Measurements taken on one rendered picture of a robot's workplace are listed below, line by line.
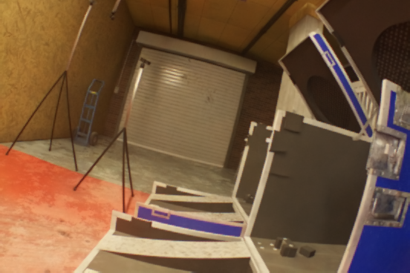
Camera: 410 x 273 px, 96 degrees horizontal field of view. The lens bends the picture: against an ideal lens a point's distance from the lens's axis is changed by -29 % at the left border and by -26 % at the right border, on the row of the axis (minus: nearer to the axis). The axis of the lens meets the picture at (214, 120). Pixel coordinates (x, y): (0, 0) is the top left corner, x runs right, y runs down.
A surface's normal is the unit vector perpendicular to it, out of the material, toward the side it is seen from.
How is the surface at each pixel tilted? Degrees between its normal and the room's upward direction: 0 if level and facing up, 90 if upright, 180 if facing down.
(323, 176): 90
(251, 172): 90
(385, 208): 90
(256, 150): 90
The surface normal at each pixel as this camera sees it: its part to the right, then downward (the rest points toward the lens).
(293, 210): 0.09, -0.05
